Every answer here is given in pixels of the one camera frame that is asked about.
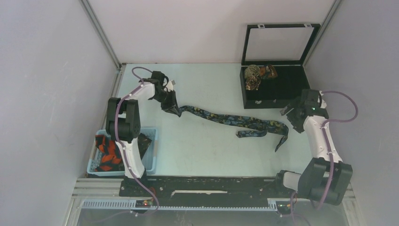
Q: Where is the dark olive patterned tie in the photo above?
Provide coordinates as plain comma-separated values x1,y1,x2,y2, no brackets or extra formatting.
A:
137,133,152,159

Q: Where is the purple cable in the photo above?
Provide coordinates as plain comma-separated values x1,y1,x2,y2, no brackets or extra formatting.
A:
290,90,359,226
113,66,160,216

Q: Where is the orange black striped tie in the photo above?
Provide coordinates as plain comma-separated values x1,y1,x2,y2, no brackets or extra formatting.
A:
95,135,124,172

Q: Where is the orange brown rolled tie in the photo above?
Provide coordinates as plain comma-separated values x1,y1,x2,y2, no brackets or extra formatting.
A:
259,64,278,80

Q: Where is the black display box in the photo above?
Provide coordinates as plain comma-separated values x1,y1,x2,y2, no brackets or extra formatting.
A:
240,23,321,109

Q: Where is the blue floral necktie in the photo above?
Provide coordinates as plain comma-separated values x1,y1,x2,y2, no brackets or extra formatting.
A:
179,105,289,151

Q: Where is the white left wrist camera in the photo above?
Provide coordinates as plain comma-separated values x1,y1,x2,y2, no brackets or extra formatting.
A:
164,80,176,92

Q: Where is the aluminium frame post left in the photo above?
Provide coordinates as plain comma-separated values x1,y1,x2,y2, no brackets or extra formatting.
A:
79,0,122,70

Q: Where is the light blue plastic basket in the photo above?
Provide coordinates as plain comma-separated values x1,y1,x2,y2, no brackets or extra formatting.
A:
87,127,159,177

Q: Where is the green rolled tie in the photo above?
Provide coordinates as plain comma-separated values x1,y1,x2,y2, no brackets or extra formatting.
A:
244,65,260,79

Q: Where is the aluminium frame post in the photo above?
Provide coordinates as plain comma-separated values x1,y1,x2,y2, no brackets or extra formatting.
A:
303,0,343,67
79,0,122,70

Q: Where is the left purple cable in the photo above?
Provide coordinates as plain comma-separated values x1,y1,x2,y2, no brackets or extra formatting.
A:
113,66,160,216

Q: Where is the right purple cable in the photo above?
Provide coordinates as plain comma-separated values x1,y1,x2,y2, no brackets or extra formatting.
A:
290,90,359,226

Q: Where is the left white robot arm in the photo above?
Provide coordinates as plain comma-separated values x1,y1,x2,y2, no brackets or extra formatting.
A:
105,71,181,196

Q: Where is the aluminium frame post right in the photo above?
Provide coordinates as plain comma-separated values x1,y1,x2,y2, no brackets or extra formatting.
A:
303,0,343,67

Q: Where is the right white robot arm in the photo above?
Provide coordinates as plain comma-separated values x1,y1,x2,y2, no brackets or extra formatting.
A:
273,89,353,206

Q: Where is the grey cable duct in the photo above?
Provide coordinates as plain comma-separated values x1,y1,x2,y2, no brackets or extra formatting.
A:
81,199,277,211

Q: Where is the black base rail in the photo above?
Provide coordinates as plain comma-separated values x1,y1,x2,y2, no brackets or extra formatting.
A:
119,176,292,207

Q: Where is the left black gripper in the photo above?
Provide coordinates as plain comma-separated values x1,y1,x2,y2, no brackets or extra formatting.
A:
151,89,181,115

